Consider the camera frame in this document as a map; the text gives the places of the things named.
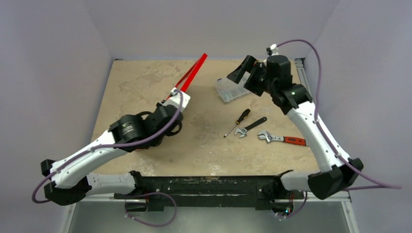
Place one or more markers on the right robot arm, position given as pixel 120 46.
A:
pixel 337 170

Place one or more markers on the black handle adjustable wrench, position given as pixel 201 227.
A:
pixel 242 132

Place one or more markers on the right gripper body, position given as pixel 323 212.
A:
pixel 250 74

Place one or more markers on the black yellow screwdriver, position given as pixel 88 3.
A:
pixel 239 120

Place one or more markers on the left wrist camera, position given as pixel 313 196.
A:
pixel 178 99

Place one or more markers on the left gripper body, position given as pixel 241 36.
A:
pixel 159 106

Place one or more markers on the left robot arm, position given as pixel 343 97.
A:
pixel 70 180

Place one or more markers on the clear plastic screw box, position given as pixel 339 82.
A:
pixel 229 91

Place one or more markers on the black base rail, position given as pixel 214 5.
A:
pixel 262 192

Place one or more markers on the red handle adjustable wrench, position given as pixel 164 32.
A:
pixel 268 137

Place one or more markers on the red picture frame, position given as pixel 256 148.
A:
pixel 184 83

